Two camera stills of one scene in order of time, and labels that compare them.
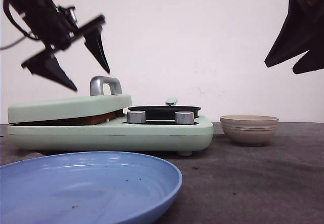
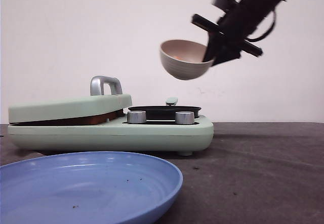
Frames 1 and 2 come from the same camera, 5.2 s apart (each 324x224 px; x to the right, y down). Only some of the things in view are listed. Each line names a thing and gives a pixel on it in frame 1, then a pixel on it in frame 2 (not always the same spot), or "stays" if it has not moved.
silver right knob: [184, 117] stays
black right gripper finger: [304, 30] to [213, 46]
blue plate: [85, 187] stays
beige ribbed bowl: [252, 130] to [183, 59]
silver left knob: [136, 116] stays
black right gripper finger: [312, 61] to [224, 52]
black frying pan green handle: [165, 112] stays
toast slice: [117, 115] stays
